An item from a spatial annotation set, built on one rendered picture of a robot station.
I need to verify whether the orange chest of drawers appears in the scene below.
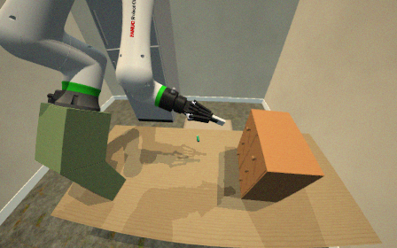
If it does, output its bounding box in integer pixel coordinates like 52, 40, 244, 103
241, 109, 325, 202

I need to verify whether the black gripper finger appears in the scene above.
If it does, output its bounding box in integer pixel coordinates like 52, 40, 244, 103
190, 100, 225, 121
185, 106, 225, 126

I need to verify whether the brown wooden drawer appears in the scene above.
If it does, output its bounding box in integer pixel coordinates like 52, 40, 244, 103
238, 163, 247, 197
244, 152, 255, 190
241, 130, 250, 159
237, 140, 244, 168
250, 136, 266, 181
245, 112, 257, 147

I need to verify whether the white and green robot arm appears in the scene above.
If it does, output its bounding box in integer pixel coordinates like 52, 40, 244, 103
0, 0, 179, 112

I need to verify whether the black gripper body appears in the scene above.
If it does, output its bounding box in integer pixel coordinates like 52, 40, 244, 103
174, 95, 195, 115

